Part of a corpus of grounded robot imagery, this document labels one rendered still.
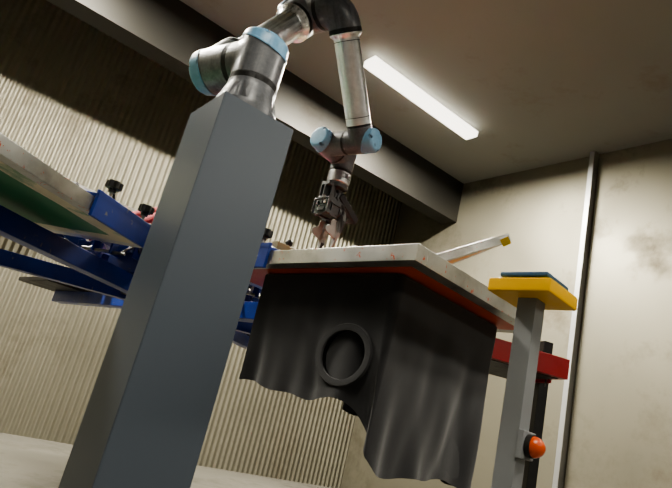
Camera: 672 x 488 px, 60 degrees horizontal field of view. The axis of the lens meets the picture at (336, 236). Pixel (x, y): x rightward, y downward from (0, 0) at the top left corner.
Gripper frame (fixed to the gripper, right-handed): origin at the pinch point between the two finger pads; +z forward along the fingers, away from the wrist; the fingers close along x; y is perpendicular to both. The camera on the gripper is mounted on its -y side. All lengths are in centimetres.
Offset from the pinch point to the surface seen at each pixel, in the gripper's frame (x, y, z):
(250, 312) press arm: -25.8, 3.4, 24.0
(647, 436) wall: 0, -310, 15
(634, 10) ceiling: 24, -164, -207
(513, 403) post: 77, 14, 41
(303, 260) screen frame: 25.7, 29.1, 16.3
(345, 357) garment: 40, 21, 37
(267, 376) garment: 14, 21, 44
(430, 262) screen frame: 60, 24, 16
